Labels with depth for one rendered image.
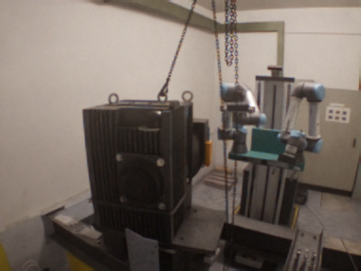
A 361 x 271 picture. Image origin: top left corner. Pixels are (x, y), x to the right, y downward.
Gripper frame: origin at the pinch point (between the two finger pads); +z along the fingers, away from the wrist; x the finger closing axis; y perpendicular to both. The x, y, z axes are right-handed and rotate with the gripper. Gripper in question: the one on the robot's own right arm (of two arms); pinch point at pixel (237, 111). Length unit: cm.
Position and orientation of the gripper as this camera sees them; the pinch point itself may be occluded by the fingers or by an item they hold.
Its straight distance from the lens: 135.4
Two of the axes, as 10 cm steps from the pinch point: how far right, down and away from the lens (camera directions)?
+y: 0.4, 9.6, 2.6
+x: -9.7, -0.3, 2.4
